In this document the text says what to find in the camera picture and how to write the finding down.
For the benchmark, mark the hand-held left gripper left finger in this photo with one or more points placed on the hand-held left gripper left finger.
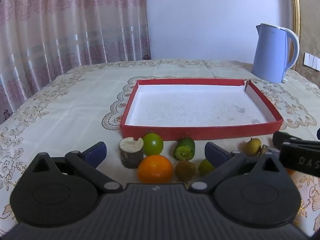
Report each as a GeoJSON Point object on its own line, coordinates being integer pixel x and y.
{"type": "Point", "coordinates": [93, 153]}

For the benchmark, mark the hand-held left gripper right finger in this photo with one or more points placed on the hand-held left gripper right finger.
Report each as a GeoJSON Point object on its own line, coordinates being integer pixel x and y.
{"type": "Point", "coordinates": [216, 155]}

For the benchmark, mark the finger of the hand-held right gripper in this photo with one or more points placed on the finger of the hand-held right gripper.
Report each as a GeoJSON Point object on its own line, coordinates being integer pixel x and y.
{"type": "Point", "coordinates": [283, 140]}

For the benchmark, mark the small orange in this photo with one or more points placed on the small orange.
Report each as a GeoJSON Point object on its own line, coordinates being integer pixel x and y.
{"type": "Point", "coordinates": [290, 172]}

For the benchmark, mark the small green round fruit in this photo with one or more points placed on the small green round fruit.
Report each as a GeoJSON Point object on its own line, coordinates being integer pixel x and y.
{"type": "Point", "coordinates": [205, 167]}

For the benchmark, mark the dark sugarcane piece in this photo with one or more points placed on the dark sugarcane piece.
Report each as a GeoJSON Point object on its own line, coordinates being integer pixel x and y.
{"type": "Point", "coordinates": [264, 150]}

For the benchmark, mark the brown longan with stem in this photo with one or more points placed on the brown longan with stem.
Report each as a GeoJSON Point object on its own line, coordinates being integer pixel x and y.
{"type": "Point", "coordinates": [252, 147]}

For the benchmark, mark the cut green fruit half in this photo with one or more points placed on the cut green fruit half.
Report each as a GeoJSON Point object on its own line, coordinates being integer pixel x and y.
{"type": "Point", "coordinates": [183, 150]}

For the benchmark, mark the pale sugarcane piece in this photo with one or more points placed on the pale sugarcane piece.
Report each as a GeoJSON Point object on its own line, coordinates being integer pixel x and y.
{"type": "Point", "coordinates": [130, 155]}

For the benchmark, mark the red shallow cardboard box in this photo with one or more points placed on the red shallow cardboard box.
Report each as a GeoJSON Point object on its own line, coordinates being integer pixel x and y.
{"type": "Point", "coordinates": [195, 105]}

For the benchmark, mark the large green round fruit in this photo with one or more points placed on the large green round fruit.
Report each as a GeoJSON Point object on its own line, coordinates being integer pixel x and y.
{"type": "Point", "coordinates": [153, 143]}

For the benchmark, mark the large orange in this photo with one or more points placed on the large orange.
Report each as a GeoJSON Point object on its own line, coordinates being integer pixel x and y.
{"type": "Point", "coordinates": [155, 169]}

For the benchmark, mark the cream floral tablecloth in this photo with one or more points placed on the cream floral tablecloth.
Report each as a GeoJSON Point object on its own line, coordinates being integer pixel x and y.
{"type": "Point", "coordinates": [75, 105]}

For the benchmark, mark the light blue electric kettle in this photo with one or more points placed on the light blue electric kettle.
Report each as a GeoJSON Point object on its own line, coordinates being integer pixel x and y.
{"type": "Point", "coordinates": [270, 52]}

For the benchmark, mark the pink patterned curtain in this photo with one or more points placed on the pink patterned curtain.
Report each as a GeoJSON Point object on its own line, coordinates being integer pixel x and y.
{"type": "Point", "coordinates": [62, 30]}

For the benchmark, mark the white wall switch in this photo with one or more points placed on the white wall switch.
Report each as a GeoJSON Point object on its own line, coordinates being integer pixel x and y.
{"type": "Point", "coordinates": [311, 61]}

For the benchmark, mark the gold wall trim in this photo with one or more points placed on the gold wall trim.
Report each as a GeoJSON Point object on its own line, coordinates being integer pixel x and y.
{"type": "Point", "coordinates": [296, 10]}

